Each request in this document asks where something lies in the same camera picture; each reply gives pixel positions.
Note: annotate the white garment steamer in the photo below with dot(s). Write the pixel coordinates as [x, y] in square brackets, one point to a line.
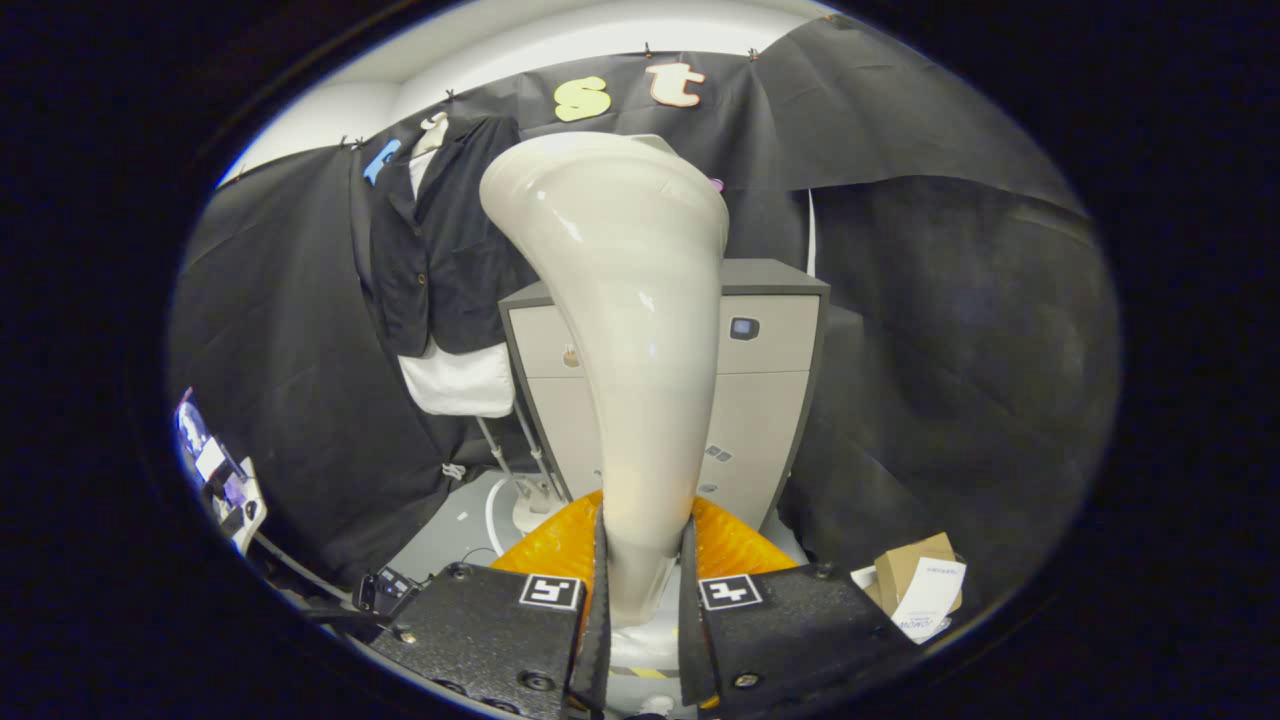
[620, 350]

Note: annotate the grey cabinet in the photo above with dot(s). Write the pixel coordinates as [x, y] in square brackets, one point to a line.
[760, 420]

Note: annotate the black backdrop cloth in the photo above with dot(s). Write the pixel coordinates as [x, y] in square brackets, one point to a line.
[950, 350]

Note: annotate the white paper sheet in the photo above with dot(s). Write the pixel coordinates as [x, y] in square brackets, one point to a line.
[930, 600]

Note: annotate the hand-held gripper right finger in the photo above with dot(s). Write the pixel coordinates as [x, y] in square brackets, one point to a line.
[697, 640]

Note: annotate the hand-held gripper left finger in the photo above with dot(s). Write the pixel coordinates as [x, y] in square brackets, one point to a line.
[593, 640]

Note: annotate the brown cardboard box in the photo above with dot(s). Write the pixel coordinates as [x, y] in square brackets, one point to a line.
[905, 565]

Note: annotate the black suit jacket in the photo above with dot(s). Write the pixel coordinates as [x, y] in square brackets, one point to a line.
[450, 270]

